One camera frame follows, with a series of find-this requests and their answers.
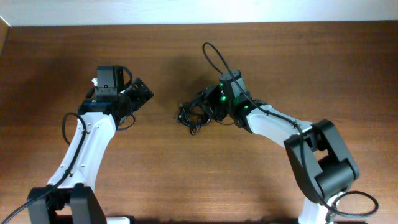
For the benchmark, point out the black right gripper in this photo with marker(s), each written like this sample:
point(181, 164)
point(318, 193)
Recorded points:
point(211, 94)

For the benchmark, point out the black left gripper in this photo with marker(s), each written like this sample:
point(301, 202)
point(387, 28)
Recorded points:
point(139, 99)

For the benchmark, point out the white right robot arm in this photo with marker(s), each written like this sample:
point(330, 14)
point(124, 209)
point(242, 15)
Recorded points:
point(323, 167)

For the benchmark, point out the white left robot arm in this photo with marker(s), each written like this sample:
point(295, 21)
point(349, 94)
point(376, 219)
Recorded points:
point(69, 196)

